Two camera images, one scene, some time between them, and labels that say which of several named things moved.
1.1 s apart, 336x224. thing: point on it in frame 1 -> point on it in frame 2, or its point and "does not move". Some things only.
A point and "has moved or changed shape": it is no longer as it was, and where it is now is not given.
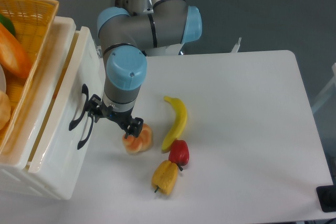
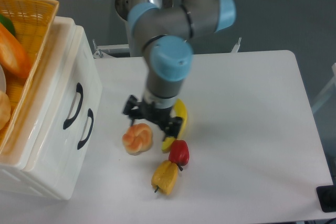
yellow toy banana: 180,121 does not move
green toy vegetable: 6,21 does not move
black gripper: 124,118 -> 148,110
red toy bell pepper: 179,153 does not move
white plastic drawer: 65,159 has moved or changed shape
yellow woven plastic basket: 25,22 does not move
